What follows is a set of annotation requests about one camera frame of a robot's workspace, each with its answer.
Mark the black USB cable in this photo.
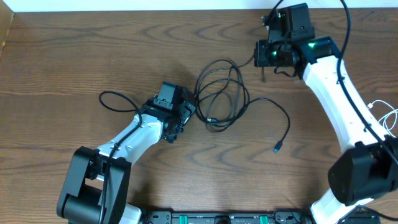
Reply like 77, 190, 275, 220
193, 55, 291, 154

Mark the white USB cable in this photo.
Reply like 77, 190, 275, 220
366, 99, 398, 138

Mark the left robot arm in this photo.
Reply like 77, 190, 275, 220
57, 82, 196, 223

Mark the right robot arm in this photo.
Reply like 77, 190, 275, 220
254, 3, 397, 223

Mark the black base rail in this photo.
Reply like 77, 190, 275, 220
136, 206, 381, 224

